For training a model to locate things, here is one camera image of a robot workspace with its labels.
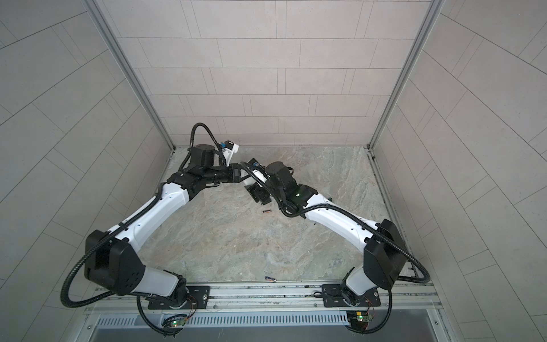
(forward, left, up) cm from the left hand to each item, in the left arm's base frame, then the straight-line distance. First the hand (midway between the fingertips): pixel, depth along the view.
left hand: (255, 170), depth 75 cm
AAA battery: (-30, -6, -24) cm, 39 cm away
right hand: (-3, +1, -3) cm, 4 cm away
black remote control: (-11, -2, +3) cm, 12 cm away
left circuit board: (-43, +22, -20) cm, 52 cm away
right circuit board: (-42, -36, -24) cm, 60 cm away
